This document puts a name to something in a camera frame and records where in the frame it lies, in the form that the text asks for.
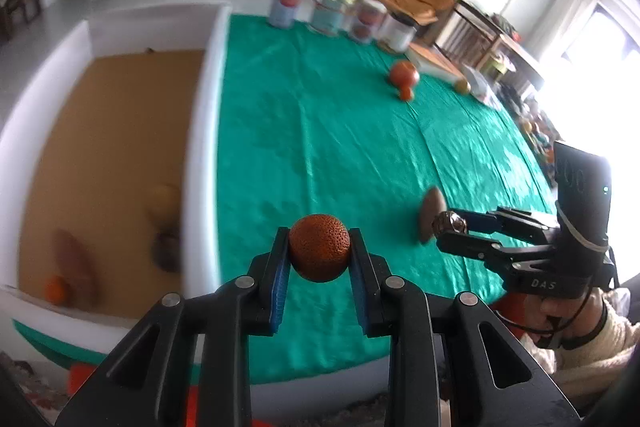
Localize white sheer curtain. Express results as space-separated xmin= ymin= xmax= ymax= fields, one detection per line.
xmin=525 ymin=0 xmax=601 ymax=58

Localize red label can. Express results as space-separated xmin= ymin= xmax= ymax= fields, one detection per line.
xmin=267 ymin=0 xmax=306 ymax=29

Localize small dark brown fruit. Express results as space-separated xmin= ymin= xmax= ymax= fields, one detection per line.
xmin=432 ymin=211 xmax=468 ymax=238

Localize sweet potato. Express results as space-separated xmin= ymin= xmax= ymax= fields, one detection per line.
xmin=52 ymin=229 xmax=101 ymax=308
xmin=417 ymin=186 xmax=447 ymax=247

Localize person's right hand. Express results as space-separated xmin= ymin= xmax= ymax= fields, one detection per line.
xmin=525 ymin=291 xmax=609 ymax=349

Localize green-brown tomato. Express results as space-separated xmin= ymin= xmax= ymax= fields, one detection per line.
xmin=146 ymin=184 xmax=182 ymax=225

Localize large red tomato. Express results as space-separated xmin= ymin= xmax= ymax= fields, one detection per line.
xmin=389 ymin=60 xmax=420 ymax=88

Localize white plastic bag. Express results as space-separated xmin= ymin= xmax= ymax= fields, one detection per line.
xmin=462 ymin=63 xmax=501 ymax=105

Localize person's right forearm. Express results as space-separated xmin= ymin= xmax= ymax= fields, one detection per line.
xmin=542 ymin=302 xmax=640 ymax=408

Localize green tablecloth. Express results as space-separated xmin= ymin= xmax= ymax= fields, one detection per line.
xmin=12 ymin=12 xmax=558 ymax=383

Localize red-filled glass jar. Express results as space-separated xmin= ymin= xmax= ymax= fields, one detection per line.
xmin=347 ymin=0 xmax=388 ymax=45

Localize dark purple tomato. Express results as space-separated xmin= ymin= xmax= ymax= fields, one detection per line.
xmin=152 ymin=232 xmax=183 ymax=273

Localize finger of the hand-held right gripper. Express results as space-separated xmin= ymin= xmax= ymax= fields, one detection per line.
xmin=447 ymin=206 xmax=560 ymax=244
xmin=435 ymin=231 xmax=552 ymax=273

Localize fruit basket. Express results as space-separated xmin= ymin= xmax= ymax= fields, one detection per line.
xmin=520 ymin=117 xmax=556 ymax=168

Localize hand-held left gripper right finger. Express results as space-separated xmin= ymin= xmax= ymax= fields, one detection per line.
xmin=348 ymin=228 xmax=583 ymax=427

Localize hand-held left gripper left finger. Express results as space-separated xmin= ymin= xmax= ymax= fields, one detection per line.
xmin=55 ymin=227 xmax=291 ymax=427

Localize white jar with black lid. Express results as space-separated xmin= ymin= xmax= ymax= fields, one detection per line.
xmin=377 ymin=10 xmax=418 ymax=54

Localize white foam box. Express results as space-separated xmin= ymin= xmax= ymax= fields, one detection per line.
xmin=0 ymin=2 xmax=233 ymax=353

